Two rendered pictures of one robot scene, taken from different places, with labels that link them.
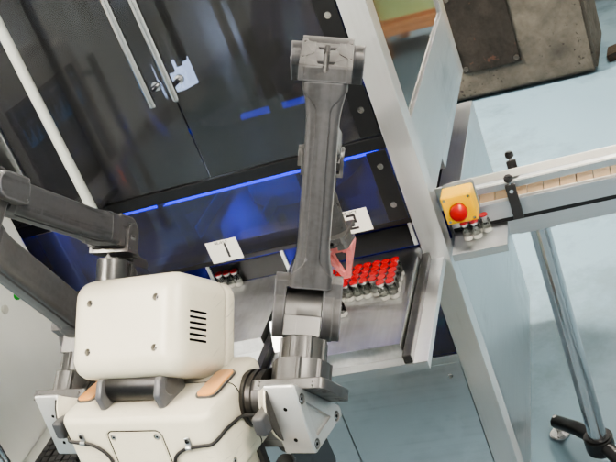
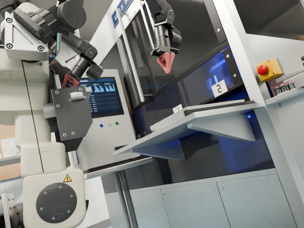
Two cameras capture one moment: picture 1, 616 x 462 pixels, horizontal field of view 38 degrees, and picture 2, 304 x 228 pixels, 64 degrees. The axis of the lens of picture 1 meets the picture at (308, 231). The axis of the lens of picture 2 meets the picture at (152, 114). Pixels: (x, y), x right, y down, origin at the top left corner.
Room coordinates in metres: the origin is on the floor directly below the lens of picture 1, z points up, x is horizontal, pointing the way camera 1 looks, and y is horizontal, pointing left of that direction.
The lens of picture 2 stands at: (0.74, -0.44, 0.75)
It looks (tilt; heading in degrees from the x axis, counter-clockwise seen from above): 12 degrees up; 33
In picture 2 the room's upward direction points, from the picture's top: 16 degrees counter-clockwise
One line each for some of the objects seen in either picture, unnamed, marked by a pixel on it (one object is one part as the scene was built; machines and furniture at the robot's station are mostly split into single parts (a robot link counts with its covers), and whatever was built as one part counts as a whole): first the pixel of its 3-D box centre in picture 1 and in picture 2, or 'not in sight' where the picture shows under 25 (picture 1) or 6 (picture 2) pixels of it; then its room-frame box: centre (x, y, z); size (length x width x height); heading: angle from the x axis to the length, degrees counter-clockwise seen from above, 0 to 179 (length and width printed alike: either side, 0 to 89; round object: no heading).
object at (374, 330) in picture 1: (355, 313); (197, 116); (1.74, -0.03, 0.90); 0.34 x 0.26 x 0.04; 158
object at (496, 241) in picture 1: (481, 237); (289, 95); (1.90, -0.38, 0.87); 0.14 x 0.13 x 0.02; 158
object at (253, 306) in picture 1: (233, 311); not in sight; (1.97, 0.24, 0.90); 0.34 x 0.26 x 0.04; 158
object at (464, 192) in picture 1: (459, 202); (269, 70); (1.86, -0.35, 1.00); 0.08 x 0.07 x 0.07; 158
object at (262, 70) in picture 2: (458, 211); (263, 70); (1.82, -0.33, 0.99); 0.04 x 0.04 x 0.04; 68
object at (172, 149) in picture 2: not in sight; (159, 155); (1.93, 0.35, 0.80); 0.34 x 0.03 x 0.13; 158
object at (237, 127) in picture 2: not in sight; (224, 133); (1.74, -0.12, 0.80); 0.34 x 0.03 x 0.13; 158
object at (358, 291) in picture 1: (360, 289); not in sight; (1.82, -0.06, 0.90); 0.18 x 0.02 x 0.05; 68
